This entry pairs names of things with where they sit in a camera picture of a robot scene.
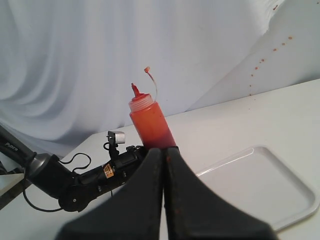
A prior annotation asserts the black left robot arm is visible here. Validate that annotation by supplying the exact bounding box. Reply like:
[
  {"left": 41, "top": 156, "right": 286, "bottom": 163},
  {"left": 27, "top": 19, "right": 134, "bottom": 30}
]
[{"left": 0, "top": 127, "right": 147, "bottom": 212}]

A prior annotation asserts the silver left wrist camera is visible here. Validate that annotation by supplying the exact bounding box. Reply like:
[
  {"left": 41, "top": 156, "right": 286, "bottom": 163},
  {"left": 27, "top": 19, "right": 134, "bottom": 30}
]
[{"left": 103, "top": 131, "right": 126, "bottom": 151}]

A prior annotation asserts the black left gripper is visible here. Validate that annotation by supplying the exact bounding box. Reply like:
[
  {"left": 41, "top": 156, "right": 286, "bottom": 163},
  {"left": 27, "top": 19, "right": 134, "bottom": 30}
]
[{"left": 102, "top": 143, "right": 147, "bottom": 188}]

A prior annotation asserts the white backdrop sheet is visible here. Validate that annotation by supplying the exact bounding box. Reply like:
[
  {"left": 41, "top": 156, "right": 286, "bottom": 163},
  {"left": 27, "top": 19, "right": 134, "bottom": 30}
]
[{"left": 0, "top": 0, "right": 320, "bottom": 156}]

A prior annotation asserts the black left camera cable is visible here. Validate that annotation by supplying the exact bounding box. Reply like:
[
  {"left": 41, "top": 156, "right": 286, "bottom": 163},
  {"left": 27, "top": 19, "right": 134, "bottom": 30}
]
[{"left": 22, "top": 142, "right": 113, "bottom": 213}]

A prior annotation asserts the white rectangular plastic tray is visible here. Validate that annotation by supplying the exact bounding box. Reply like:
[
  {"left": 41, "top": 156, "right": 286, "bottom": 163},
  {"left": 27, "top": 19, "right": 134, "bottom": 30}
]
[{"left": 196, "top": 145, "right": 320, "bottom": 232}]

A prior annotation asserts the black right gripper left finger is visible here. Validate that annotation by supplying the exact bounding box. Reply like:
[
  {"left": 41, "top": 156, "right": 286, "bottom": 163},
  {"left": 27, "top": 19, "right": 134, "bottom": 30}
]
[{"left": 56, "top": 148, "right": 163, "bottom": 240}]

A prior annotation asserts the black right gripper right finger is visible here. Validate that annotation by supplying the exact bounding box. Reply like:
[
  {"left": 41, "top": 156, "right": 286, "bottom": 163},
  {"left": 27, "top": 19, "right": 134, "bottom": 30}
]
[{"left": 163, "top": 147, "right": 278, "bottom": 240}]

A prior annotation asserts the red sauce squeeze bottle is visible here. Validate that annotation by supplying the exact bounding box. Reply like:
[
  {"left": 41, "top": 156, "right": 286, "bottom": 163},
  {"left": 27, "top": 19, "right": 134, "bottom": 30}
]
[{"left": 128, "top": 83, "right": 177, "bottom": 150}]

